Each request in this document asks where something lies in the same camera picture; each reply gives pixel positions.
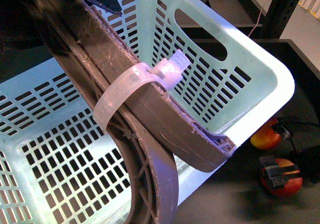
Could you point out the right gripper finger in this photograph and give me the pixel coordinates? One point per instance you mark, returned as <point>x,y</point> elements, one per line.
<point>279,128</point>
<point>276,172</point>

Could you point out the red yellow apple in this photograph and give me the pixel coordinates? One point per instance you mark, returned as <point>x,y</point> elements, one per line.
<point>293,186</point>

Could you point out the light blue plastic basket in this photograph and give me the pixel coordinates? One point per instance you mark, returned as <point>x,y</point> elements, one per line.
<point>56,164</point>

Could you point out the red yellow mango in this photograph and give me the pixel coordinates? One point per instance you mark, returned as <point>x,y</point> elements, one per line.
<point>265,138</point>

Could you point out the white zip tie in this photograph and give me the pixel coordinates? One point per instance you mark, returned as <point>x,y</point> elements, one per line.
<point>167,73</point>

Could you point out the black far display tray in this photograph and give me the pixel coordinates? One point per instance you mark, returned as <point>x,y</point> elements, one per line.
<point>246,15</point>

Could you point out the black shelf upright post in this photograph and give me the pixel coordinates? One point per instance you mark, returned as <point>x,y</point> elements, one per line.
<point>277,18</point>

